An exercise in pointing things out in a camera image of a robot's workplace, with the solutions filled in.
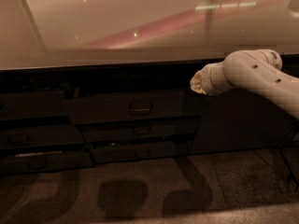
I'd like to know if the black cable on floor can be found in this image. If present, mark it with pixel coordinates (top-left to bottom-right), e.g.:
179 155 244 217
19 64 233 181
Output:
277 121 299 194

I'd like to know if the dark cabinet door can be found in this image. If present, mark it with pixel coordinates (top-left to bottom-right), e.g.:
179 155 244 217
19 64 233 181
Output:
190 57 299 155

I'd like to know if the dark drawer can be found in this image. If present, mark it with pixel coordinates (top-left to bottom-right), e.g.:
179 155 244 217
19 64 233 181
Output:
64 90 206 124
90 140 192 163
0 150 93 175
0 91 66 120
81 117 199 143
0 125 84 150

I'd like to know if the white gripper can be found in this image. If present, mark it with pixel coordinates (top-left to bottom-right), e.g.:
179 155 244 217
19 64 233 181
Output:
190 63 233 96

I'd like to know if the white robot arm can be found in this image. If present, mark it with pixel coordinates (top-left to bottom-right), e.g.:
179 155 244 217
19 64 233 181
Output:
190 49 299 119

